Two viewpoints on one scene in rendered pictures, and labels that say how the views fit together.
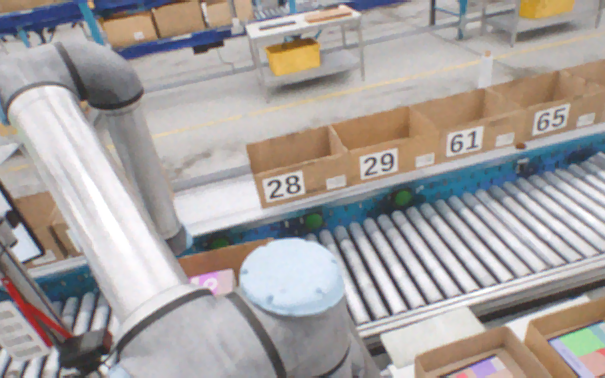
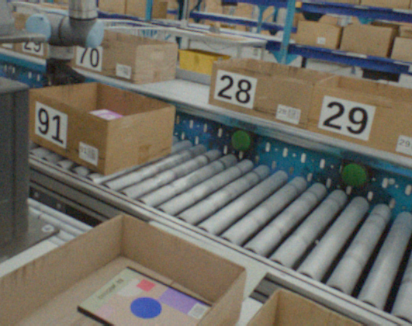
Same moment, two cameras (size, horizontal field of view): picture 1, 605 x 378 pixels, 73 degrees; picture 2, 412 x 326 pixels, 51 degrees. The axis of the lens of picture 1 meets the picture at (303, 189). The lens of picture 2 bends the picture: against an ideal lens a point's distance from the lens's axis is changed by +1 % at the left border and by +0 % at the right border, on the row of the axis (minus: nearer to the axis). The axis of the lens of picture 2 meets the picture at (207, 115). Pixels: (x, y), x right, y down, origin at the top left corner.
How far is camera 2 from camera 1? 1.00 m
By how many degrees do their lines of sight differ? 39
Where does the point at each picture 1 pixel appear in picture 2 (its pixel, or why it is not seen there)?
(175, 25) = (358, 43)
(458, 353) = (174, 265)
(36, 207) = not seen: hidden behind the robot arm
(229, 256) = (137, 105)
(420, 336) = not seen: hidden behind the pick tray
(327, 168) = (284, 91)
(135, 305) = not seen: outside the picture
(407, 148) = (390, 115)
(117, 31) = (306, 31)
